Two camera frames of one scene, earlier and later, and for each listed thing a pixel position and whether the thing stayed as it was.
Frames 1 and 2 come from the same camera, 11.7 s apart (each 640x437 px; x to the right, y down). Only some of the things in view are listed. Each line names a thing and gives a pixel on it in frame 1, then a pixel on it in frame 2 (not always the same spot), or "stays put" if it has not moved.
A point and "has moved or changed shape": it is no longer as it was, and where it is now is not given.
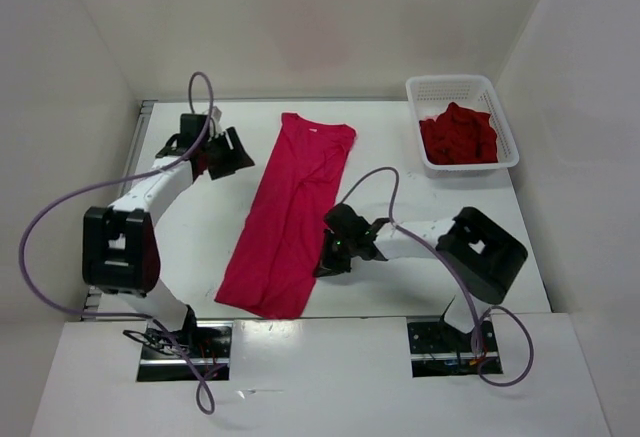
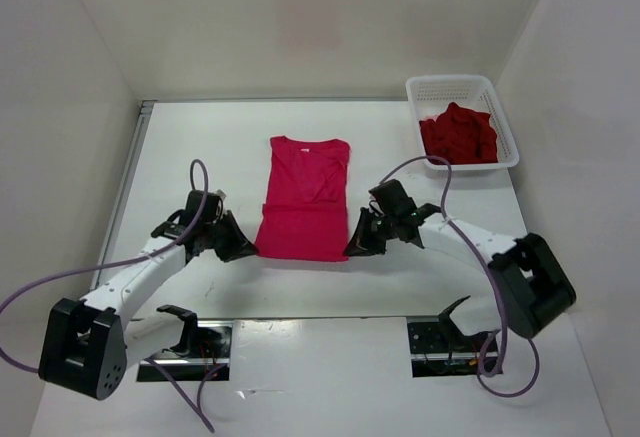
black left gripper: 226,152 to 220,235
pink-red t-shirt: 273,265 has moved or changed shape
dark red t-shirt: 459,136 stays put
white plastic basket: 459,126 stays put
